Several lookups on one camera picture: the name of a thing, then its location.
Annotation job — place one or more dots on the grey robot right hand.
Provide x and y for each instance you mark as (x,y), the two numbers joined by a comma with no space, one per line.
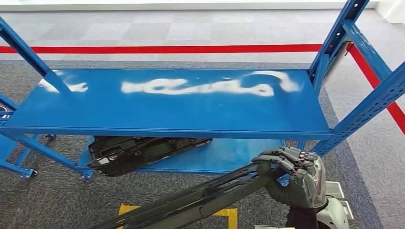
(311,183)

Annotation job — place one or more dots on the long black plastic panel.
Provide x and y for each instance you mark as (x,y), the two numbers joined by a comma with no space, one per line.
(196,202)

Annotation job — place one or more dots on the black ribbed moulded part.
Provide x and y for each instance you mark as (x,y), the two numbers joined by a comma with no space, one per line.
(126,155)

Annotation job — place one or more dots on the silver floor socket box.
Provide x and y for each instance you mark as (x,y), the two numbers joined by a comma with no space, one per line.
(335,189)

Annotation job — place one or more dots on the red barrier belt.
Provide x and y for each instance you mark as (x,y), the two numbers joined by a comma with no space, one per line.
(158,49)
(370,76)

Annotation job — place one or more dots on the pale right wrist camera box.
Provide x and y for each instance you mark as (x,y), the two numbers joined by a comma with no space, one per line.
(269,227)

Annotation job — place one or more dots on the silver barrier post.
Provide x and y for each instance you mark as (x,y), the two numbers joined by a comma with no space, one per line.
(337,63)

